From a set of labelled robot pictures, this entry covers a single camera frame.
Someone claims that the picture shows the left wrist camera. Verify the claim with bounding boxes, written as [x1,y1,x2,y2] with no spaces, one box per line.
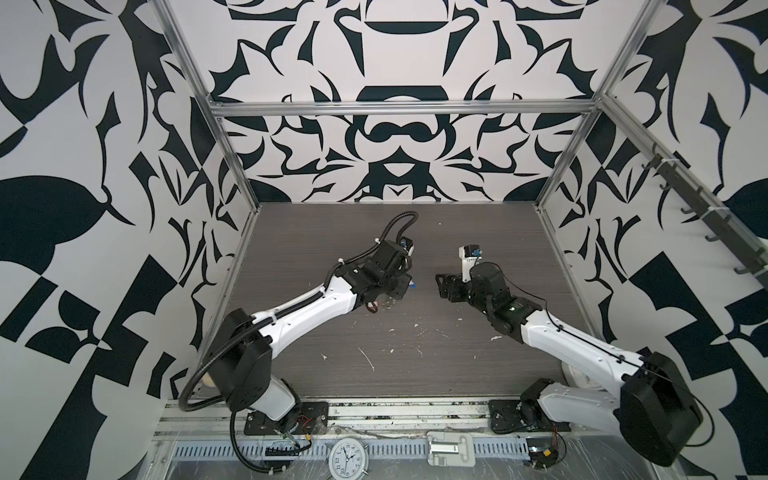
[398,236,415,256]

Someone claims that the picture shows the white alarm clock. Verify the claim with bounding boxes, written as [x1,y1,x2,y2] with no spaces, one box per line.
[328,437,369,480]

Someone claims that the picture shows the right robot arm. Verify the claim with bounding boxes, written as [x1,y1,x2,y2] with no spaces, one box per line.
[435,262,712,467]

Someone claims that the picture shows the silver metal latch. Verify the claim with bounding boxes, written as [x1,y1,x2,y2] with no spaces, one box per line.
[427,431,476,468]

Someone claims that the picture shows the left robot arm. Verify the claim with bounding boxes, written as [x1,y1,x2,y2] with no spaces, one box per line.
[178,237,414,428]

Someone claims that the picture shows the black wall hook rail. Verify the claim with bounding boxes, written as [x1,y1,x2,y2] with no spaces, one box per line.
[643,144,767,290]

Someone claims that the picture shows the white round object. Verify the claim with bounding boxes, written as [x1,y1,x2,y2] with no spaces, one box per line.
[561,361,603,390]

